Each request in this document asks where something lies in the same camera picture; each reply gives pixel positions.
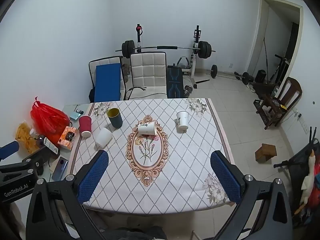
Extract black dumbbell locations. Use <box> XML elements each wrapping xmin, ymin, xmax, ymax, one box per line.
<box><xmin>234</xmin><ymin>71</ymin><xmax>255</xmax><ymax>85</ymax></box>

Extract black router antennas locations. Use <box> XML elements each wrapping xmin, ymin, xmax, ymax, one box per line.
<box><xmin>309</xmin><ymin>127</ymin><xmax>320</xmax><ymax>146</ymax></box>

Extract blue-grey smartphone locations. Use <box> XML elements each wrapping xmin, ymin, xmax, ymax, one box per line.
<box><xmin>52</xmin><ymin>156</ymin><xmax>70</xmax><ymax>182</ymax></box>

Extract small barbell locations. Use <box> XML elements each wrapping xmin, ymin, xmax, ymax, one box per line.
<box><xmin>206</xmin><ymin>64</ymin><xmax>238</xmax><ymax>79</ymax></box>

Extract red plastic bag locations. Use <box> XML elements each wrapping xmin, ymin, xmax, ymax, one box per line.
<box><xmin>30</xmin><ymin>96</ymin><xmax>71</xmax><ymax>140</ymax></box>

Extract black cylinder speaker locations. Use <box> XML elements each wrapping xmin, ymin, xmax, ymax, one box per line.
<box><xmin>254</xmin><ymin>69</ymin><xmax>268</xmax><ymax>83</ymax></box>

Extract door frame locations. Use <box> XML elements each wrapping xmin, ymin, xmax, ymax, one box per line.
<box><xmin>246</xmin><ymin>0</ymin><xmax>304</xmax><ymax>87</ymax></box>

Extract folded black scooter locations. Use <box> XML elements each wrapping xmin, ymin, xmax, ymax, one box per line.
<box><xmin>268</xmin><ymin>54</ymin><xmax>288</xmax><ymax>84</ymax></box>

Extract translucent white plastic cup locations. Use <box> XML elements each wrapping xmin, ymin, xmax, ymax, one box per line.
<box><xmin>94</xmin><ymin>127</ymin><xmax>113</xmax><ymax>148</ymax></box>

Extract dark blue cup yellow inside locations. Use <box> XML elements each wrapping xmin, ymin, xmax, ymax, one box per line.
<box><xmin>107</xmin><ymin>108</ymin><xmax>123</xmax><ymax>128</ymax></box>

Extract barbell with black plates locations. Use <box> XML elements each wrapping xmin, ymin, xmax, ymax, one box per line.
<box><xmin>122</xmin><ymin>40</ymin><xmax>216</xmax><ymax>60</ymax></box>

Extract dark wooden chair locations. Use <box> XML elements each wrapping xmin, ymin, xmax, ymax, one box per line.
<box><xmin>256</xmin><ymin>77</ymin><xmax>302</xmax><ymax>130</ymax></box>

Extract dark bottle white label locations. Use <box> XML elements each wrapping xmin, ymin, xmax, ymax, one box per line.
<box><xmin>36</xmin><ymin>135</ymin><xmax>60</xmax><ymax>155</ymax></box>

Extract white paper cup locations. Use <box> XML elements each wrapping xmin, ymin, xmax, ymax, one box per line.
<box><xmin>176</xmin><ymin>111</ymin><xmax>189</xmax><ymax>133</ymax></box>
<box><xmin>138</xmin><ymin>121</ymin><xmax>158</xmax><ymax>136</ymax></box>

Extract yellow snack bag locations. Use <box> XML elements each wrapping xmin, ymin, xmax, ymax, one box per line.
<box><xmin>15</xmin><ymin>122</ymin><xmax>40</xmax><ymax>154</ymax></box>

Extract white duck toy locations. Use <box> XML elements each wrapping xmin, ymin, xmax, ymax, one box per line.
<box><xmin>300</xmin><ymin>149</ymin><xmax>316</xmax><ymax>203</ymax></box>

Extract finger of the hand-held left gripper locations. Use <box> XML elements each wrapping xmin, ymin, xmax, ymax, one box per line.
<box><xmin>0</xmin><ymin>141</ymin><xmax>20</xmax><ymax>160</ymax></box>
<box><xmin>22</xmin><ymin>146</ymin><xmax>52</xmax><ymax>176</ymax></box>

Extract blue board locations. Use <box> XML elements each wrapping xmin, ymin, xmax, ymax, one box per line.
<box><xmin>94</xmin><ymin>64</ymin><xmax>122</xmax><ymax>103</ymax></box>

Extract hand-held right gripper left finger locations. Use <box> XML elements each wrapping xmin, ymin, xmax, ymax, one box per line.
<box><xmin>26</xmin><ymin>150</ymin><xmax>109</xmax><ymax>240</ymax></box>

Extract orange tissue box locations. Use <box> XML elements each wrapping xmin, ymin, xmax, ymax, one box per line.
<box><xmin>57</xmin><ymin>126</ymin><xmax>78</xmax><ymax>151</ymax></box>

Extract patterned white tablecloth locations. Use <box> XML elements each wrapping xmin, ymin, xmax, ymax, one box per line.
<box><xmin>67</xmin><ymin>98</ymin><xmax>235</xmax><ymax>215</ymax></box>

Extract black cable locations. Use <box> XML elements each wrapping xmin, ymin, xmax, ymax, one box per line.
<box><xmin>125</xmin><ymin>86</ymin><xmax>148</xmax><ymax>99</ymax></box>

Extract black weight bench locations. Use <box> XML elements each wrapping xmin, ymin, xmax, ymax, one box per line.
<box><xmin>166</xmin><ymin>65</ymin><xmax>184</xmax><ymax>98</ymax></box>

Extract red paper cup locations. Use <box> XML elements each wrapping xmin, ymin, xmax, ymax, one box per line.
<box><xmin>79</xmin><ymin>115</ymin><xmax>92</xmax><ymax>137</ymax></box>

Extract cream padded chair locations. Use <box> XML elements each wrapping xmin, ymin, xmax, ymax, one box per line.
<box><xmin>88</xmin><ymin>56</ymin><xmax>125</xmax><ymax>101</ymax></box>
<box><xmin>129</xmin><ymin>52</ymin><xmax>167</xmax><ymax>100</ymax></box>

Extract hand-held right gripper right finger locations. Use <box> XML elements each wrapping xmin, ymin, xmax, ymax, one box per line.
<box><xmin>210</xmin><ymin>151</ymin><xmax>293</xmax><ymax>240</ymax></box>

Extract white barbell rack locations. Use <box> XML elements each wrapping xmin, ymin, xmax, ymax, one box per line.
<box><xmin>135</xmin><ymin>24</ymin><xmax>203</xmax><ymax>89</ymax></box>

